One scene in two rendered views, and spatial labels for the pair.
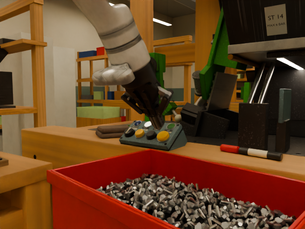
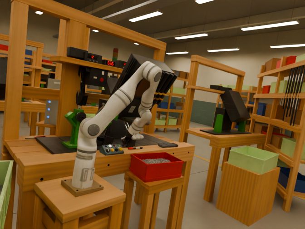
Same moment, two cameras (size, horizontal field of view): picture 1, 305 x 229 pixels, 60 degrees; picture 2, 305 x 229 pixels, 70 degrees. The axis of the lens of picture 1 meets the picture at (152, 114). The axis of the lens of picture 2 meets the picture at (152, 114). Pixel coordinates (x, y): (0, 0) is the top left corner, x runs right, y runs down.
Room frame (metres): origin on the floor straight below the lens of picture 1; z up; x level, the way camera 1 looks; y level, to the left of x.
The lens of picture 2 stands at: (0.16, 1.43, 1.37)
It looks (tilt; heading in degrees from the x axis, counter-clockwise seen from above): 6 degrees down; 280
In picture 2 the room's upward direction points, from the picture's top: 8 degrees clockwise
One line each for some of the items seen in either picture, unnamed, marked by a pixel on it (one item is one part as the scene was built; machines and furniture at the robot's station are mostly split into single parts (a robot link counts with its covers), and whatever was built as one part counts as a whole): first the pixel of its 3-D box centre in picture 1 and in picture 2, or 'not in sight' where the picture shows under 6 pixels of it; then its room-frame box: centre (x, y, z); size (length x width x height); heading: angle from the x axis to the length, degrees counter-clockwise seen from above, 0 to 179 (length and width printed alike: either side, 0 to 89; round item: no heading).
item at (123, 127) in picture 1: (113, 131); not in sight; (0.80, 0.12, 0.91); 0.10 x 0.08 x 0.03; 112
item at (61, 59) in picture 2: not in sight; (105, 68); (1.00, -0.48, 1.52); 0.90 x 0.25 x 0.04; 54
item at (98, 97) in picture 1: (111, 88); not in sight; (7.13, 1.10, 1.13); 2.48 x 0.54 x 2.27; 51
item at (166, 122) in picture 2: not in sight; (165, 100); (1.16, -6.31, 1.14); 2.45 x 0.55 x 2.28; 51
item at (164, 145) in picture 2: not in sight; (166, 144); (0.33, -0.50, 0.91); 0.20 x 0.11 x 0.03; 45
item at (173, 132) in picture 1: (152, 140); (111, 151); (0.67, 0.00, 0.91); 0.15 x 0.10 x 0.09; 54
